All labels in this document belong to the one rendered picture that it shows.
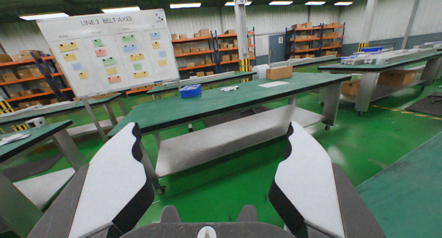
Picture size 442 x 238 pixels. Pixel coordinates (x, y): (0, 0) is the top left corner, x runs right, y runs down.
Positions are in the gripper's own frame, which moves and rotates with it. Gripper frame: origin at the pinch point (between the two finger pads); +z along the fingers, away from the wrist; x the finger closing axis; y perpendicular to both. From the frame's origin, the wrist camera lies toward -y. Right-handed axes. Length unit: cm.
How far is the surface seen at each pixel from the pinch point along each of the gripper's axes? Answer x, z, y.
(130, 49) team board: -126, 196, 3
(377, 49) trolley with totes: 411, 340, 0
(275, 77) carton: 80, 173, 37
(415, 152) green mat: 63, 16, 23
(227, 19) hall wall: 65, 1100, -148
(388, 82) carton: 362, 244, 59
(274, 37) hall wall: 456, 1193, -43
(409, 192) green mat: 46, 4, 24
